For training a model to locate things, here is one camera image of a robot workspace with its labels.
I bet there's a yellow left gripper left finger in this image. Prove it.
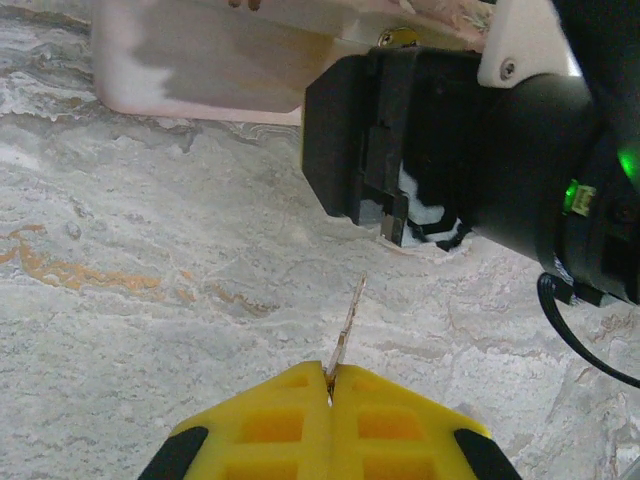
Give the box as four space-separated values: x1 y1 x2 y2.
137 360 334 480

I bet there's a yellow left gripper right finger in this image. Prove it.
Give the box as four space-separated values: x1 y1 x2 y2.
329 363 524 480

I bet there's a small silver key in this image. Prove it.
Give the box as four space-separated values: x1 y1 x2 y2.
322 270 369 409

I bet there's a thin black right gripper cable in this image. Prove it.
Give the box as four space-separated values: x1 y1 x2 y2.
537 272 640 389

